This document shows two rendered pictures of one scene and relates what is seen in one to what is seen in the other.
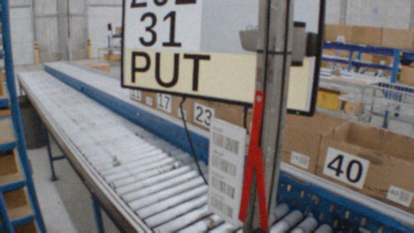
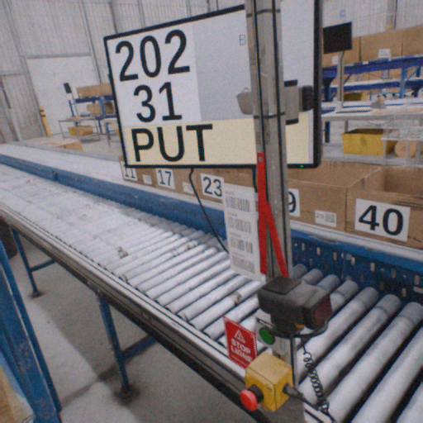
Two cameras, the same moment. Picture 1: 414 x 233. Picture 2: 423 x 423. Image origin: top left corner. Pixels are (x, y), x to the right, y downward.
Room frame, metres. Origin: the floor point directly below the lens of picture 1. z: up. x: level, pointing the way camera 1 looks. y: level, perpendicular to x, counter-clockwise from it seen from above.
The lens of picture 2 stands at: (-0.19, 0.01, 1.43)
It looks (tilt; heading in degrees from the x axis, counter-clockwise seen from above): 21 degrees down; 1
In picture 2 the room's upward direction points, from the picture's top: 8 degrees counter-clockwise
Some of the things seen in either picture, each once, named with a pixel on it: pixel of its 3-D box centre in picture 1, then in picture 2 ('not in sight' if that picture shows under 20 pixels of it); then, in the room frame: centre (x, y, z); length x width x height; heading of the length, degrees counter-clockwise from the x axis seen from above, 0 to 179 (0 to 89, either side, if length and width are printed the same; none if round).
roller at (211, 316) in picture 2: (219, 218); (245, 292); (0.87, -0.06, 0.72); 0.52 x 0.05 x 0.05; 131
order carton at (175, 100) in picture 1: (189, 100); (194, 172); (1.75, 0.11, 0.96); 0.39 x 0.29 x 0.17; 41
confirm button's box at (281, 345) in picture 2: not in sight; (271, 332); (0.39, -0.07, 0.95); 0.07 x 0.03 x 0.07; 41
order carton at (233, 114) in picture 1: (233, 114); (245, 180); (1.46, -0.15, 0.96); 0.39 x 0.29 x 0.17; 41
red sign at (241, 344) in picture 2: not in sight; (251, 352); (0.44, -0.03, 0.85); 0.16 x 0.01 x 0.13; 41
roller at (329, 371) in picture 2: not in sight; (354, 344); (0.57, -0.31, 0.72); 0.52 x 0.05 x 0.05; 131
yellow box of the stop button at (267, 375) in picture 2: not in sight; (281, 392); (0.34, -0.07, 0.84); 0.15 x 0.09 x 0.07; 41
